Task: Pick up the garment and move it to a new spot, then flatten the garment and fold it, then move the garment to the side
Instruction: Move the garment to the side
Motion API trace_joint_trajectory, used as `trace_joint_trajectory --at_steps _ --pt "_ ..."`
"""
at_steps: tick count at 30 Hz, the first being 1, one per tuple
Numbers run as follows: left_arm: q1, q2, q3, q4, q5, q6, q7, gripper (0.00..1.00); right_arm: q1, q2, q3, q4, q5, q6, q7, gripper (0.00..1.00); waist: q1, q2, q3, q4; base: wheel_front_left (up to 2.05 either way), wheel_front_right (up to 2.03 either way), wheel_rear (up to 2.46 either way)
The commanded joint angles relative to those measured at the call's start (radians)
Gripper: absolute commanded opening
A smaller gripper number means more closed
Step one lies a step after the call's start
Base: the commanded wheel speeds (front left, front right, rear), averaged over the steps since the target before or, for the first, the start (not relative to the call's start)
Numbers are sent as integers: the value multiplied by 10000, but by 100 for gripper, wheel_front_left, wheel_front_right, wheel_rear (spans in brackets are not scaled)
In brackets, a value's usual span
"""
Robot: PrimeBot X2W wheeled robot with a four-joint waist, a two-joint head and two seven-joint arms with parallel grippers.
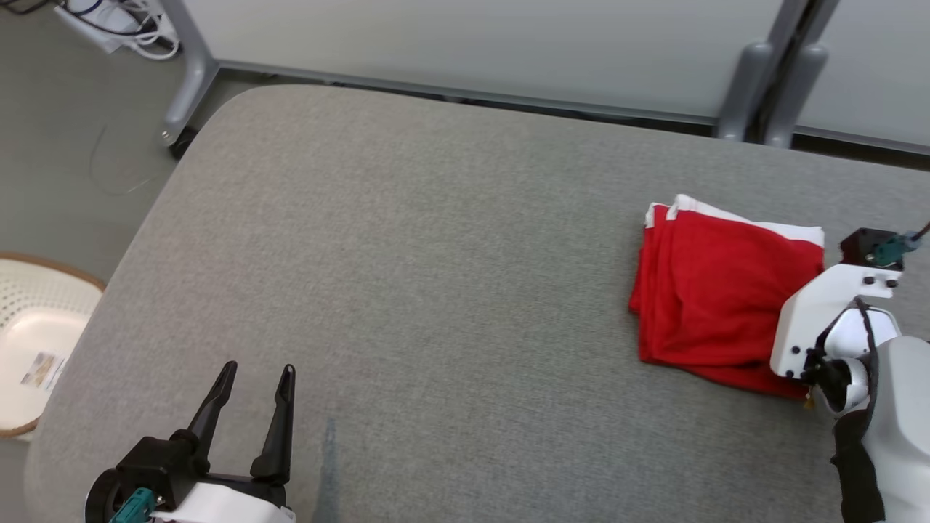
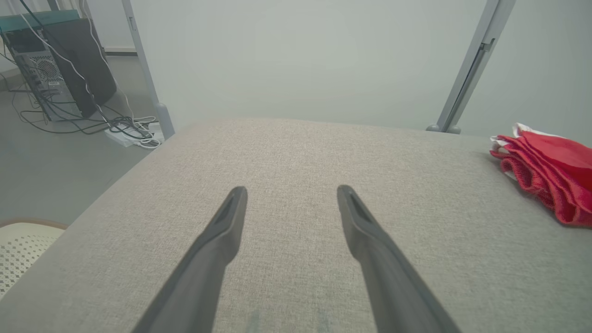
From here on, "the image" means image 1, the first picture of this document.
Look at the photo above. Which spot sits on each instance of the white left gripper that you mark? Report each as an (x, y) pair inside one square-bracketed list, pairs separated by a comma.
[(225, 505)]

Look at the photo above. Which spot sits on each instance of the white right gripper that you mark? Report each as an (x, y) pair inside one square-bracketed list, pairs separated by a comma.
[(806, 319)]

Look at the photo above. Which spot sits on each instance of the red shorts white side panels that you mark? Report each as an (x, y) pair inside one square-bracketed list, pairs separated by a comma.
[(712, 290)]

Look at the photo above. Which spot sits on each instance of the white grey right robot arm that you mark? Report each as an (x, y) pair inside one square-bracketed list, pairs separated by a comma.
[(901, 407)]

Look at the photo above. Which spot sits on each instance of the paper label in basket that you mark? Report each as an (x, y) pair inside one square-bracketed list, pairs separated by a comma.
[(42, 370)]

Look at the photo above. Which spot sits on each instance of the white laundry basket brown rim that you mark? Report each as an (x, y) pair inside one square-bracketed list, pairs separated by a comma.
[(43, 305)]

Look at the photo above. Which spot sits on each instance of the grey partition panel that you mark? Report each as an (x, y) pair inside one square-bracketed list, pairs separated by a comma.
[(879, 73), (472, 43)]

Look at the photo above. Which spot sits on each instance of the black desk caster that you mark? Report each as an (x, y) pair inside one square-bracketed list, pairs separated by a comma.
[(183, 144)]

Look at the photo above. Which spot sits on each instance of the grey desk leg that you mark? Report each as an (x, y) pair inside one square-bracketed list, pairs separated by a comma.
[(192, 65)]

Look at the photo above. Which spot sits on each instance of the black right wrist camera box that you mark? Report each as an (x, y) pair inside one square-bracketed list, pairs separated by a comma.
[(861, 247)]

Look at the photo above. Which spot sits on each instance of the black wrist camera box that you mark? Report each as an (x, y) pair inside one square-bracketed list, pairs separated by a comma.
[(152, 465), (861, 247)]

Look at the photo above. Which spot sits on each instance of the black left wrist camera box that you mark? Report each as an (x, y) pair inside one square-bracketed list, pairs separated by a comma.
[(152, 465)]

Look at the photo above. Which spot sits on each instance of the grey rounded partition post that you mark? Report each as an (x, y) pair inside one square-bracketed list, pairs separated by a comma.
[(742, 94), (795, 102)]

